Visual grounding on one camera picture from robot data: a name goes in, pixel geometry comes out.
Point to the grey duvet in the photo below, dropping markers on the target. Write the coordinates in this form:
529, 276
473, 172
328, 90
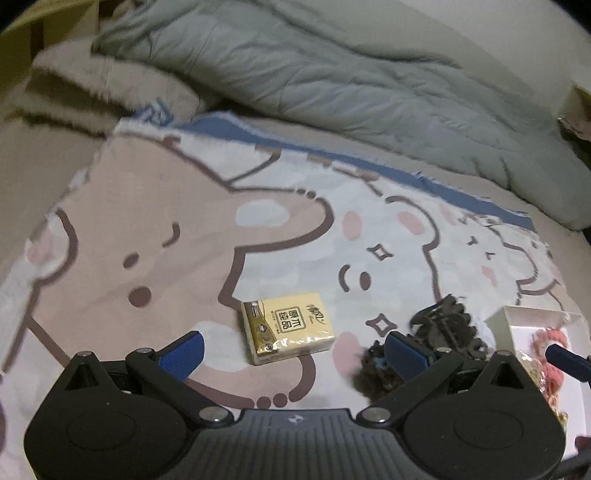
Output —
323, 69

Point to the wooden clothes shelf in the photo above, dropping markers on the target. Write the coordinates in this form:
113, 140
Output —
577, 110

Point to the pink crochet doll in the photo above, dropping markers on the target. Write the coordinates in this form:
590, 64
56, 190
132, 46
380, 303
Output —
551, 339

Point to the beige fluffy blanket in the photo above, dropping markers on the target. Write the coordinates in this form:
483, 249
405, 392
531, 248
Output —
101, 87

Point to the black hair claw clip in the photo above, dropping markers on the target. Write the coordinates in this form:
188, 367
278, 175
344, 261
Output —
450, 325

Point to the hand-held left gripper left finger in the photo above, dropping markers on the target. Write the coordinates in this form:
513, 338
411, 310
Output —
181, 356

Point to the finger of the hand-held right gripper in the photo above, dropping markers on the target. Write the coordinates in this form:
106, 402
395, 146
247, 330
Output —
565, 360

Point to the blue checked cloth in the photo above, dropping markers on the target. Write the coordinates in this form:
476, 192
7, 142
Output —
154, 113

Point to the white cardboard box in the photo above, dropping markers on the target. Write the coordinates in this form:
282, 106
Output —
510, 323

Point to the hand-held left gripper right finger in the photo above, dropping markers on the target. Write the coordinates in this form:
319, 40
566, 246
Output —
407, 357

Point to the yellow tissue pack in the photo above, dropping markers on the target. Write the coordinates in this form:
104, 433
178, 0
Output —
288, 327

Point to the dark fuzzy scrunchie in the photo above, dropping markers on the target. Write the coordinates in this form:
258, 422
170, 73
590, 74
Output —
371, 376

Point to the white crocheted scrunchie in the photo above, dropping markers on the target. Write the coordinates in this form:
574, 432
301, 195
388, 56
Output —
487, 334

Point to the cartoon printed blanket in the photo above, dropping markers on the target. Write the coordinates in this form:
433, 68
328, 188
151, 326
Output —
161, 240

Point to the wooden bedside shelf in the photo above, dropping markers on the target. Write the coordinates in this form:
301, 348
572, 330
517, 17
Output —
41, 23

